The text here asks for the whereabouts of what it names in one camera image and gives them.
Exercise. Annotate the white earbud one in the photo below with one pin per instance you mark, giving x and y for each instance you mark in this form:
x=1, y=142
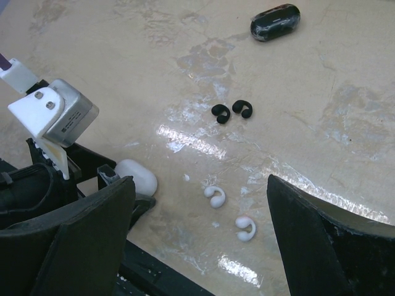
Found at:
x=247, y=228
x=216, y=195

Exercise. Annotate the black earbud left one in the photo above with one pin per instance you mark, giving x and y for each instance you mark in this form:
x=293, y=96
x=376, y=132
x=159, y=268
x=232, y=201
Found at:
x=222, y=113

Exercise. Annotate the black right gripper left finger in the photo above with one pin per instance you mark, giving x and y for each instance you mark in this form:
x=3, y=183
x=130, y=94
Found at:
x=74, y=250

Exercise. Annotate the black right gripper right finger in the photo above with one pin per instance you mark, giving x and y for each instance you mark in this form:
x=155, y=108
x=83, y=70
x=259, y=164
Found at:
x=327, y=250

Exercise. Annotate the black earbud charging case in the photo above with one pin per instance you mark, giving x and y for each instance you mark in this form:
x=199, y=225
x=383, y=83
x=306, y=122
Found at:
x=274, y=23

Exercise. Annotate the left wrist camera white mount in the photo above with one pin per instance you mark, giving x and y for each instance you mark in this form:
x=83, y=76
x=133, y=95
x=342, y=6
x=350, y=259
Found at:
x=55, y=114

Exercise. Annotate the white earbud charging case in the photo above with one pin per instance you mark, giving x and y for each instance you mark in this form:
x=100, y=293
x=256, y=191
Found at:
x=145, y=180

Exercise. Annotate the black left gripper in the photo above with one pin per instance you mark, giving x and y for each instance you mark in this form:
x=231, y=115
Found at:
x=39, y=188

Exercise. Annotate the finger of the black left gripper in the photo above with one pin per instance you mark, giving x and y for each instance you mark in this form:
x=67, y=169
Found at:
x=141, y=206

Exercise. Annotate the black earbud one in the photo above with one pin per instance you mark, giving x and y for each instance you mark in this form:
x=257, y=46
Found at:
x=244, y=108
x=222, y=113

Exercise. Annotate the black earbud right one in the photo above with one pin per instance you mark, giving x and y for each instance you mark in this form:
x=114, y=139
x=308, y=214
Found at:
x=244, y=108

